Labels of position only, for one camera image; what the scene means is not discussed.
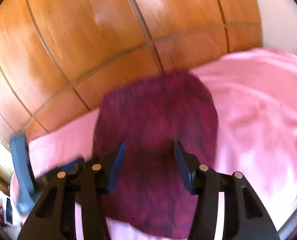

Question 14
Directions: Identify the dark red patterned garment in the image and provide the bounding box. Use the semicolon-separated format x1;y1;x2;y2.
93;71;218;239

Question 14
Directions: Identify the pink quilted bedspread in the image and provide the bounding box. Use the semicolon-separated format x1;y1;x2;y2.
29;48;297;239

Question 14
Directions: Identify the wooden panelled headboard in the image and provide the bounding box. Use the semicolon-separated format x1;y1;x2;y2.
0;0;262;140

